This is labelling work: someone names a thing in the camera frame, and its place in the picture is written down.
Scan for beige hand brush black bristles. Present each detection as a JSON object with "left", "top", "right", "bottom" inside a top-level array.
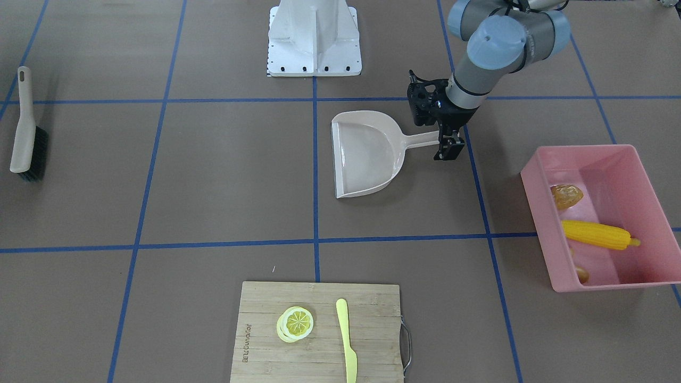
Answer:
[{"left": 10, "top": 66, "right": 49, "bottom": 182}]

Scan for yellow lemon slices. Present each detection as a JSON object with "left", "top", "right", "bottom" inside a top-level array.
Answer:
[{"left": 275, "top": 306, "right": 314, "bottom": 343}]

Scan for brown toy bread piece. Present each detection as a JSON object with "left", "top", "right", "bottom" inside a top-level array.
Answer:
[{"left": 550, "top": 184, "right": 584, "bottom": 211}]

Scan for beige plastic dustpan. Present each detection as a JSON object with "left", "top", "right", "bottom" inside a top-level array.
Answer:
[{"left": 331, "top": 111, "right": 439, "bottom": 199}]

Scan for yellow toy corn cob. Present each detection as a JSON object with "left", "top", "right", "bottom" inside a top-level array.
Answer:
[{"left": 561, "top": 220, "right": 641, "bottom": 250}]

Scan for yellow plastic knife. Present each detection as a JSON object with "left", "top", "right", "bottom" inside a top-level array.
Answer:
[{"left": 336, "top": 298, "right": 358, "bottom": 382}]

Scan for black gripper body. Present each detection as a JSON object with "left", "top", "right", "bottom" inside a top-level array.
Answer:
[{"left": 407, "top": 70, "right": 469, "bottom": 137}]

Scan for pink plastic bin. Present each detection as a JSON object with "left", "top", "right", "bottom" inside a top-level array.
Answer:
[{"left": 521, "top": 145, "right": 680, "bottom": 293}]

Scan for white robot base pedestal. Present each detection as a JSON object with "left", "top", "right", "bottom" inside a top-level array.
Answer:
[{"left": 266, "top": 1, "right": 362, "bottom": 77}]

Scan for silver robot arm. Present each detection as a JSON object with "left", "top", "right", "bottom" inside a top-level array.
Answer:
[{"left": 406, "top": 1, "right": 571, "bottom": 161}]

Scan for wooden cutting board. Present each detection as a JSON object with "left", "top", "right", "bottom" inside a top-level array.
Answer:
[{"left": 229, "top": 281, "right": 404, "bottom": 382}]

